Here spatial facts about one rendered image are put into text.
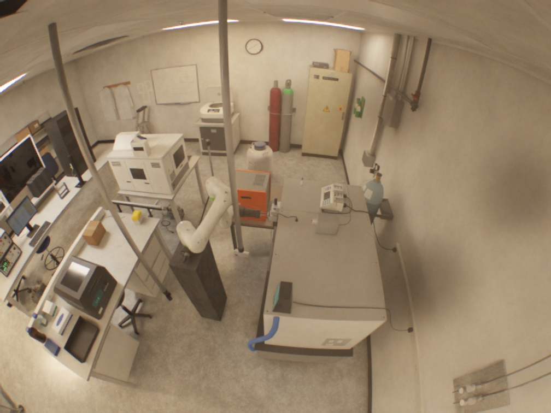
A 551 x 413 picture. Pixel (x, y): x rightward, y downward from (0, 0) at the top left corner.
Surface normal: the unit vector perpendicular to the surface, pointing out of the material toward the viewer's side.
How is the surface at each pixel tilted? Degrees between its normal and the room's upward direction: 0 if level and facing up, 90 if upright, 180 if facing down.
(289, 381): 0
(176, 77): 90
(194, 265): 0
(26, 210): 86
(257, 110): 90
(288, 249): 0
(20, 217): 86
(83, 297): 51
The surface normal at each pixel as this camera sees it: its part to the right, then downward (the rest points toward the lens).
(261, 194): -0.11, 0.68
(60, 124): 0.99, 0.11
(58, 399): 0.03, -0.73
